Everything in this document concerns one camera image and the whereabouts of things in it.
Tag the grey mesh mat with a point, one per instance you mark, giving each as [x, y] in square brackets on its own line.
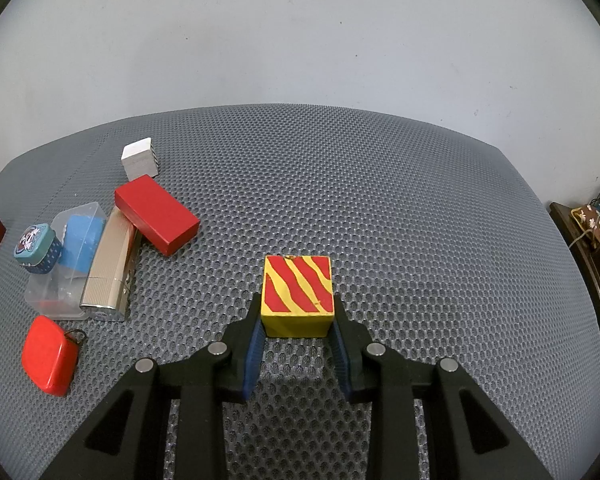
[380, 200]

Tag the brown floral cloth pouch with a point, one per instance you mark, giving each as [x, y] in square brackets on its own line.
[592, 222]

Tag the clear plastic box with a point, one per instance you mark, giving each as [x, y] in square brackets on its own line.
[50, 290]

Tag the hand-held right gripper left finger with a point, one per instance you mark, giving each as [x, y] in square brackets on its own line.
[254, 355]

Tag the small blue cartoon tin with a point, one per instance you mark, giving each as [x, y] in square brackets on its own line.
[35, 247]

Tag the red rectangular box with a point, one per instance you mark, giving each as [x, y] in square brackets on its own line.
[155, 215]

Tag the white cube with zigzag side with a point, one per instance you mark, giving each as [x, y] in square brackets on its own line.
[136, 160]

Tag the dark wooden furniture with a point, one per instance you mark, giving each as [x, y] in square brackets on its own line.
[595, 280]

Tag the yellow red striped wooden cube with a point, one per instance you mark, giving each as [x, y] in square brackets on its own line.
[297, 285]

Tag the red rounded case with keyring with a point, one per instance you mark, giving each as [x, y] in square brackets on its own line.
[47, 355]

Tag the champagne ribbed metal case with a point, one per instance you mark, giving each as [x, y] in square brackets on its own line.
[107, 270]

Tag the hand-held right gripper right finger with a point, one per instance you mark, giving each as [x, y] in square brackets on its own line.
[341, 355]

